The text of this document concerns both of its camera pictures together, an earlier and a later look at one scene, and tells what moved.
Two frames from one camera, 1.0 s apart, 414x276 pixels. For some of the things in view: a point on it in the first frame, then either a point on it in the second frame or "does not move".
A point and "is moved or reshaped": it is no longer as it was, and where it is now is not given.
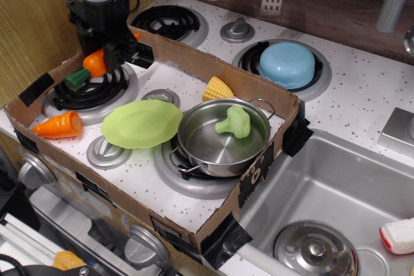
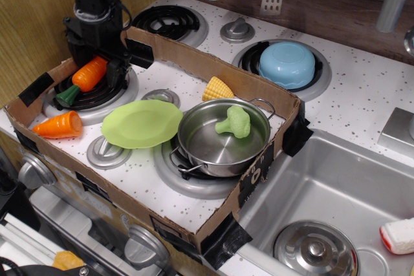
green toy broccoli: [238, 122] does not move
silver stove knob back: [237, 31] does not move
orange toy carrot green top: [96, 64] is moved or reshaped
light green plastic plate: [142, 124] does not move
